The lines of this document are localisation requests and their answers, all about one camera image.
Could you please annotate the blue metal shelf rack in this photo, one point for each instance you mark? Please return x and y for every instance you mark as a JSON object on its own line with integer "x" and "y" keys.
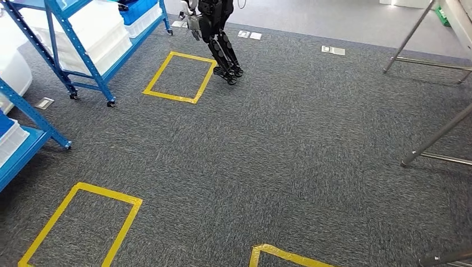
{"x": 22, "y": 154}
{"x": 83, "y": 55}

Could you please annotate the stainless steel workbench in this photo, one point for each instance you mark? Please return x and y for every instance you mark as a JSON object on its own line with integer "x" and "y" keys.
{"x": 438, "y": 134}

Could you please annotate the yellow floor tape square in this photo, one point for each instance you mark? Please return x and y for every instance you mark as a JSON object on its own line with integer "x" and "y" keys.
{"x": 191, "y": 59}
{"x": 103, "y": 194}

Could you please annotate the plain white floor plate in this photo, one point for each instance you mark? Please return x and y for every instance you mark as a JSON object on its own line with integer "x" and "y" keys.
{"x": 256, "y": 36}

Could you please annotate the framed metal floor outlet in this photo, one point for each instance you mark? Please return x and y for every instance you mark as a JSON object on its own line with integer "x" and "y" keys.
{"x": 243, "y": 34}

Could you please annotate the black humanoid robot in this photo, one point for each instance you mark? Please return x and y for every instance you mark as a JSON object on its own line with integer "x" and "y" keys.
{"x": 217, "y": 22}

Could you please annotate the small white floor plate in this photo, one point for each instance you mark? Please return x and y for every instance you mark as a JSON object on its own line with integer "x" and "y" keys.
{"x": 179, "y": 24}

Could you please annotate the long metal floor outlet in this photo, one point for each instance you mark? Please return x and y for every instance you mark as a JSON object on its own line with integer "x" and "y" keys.
{"x": 333, "y": 50}

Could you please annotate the white plastic bin stack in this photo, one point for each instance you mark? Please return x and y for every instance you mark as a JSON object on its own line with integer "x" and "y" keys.
{"x": 99, "y": 37}

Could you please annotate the metal floor outlet plate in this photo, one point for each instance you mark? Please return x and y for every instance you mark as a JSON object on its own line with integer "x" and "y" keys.
{"x": 44, "y": 103}

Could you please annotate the stainless steel table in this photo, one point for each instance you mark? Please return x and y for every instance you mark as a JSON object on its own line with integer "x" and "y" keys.
{"x": 409, "y": 37}

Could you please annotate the green plastic crate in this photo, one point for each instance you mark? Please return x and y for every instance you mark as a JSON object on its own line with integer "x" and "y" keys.
{"x": 442, "y": 16}

